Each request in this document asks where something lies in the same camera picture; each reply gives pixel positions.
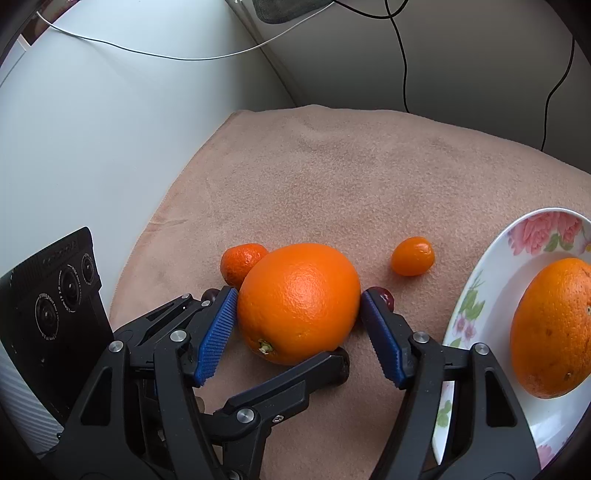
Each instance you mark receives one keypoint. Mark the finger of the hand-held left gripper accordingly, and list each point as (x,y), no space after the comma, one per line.
(295,378)
(161,314)

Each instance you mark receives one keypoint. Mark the small mandarin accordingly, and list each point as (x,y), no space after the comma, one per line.
(238,265)

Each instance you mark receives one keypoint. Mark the large orange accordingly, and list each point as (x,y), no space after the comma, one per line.
(554,327)
(298,300)

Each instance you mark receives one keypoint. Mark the orange kumquat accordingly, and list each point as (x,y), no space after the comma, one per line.
(412,256)

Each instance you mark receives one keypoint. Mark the dark red cherry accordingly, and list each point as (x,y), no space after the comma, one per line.
(387,297)

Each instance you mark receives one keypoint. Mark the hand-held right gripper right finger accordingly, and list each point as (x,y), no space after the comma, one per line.
(381,341)

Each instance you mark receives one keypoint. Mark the white floral plate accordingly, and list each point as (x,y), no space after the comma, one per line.
(498,277)

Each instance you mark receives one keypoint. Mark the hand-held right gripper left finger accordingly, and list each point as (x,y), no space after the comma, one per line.
(214,337)

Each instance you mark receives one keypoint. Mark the white ribbed panel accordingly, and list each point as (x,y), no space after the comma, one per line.
(23,415)

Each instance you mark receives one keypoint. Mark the beige pink towel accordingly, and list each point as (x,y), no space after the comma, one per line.
(346,184)

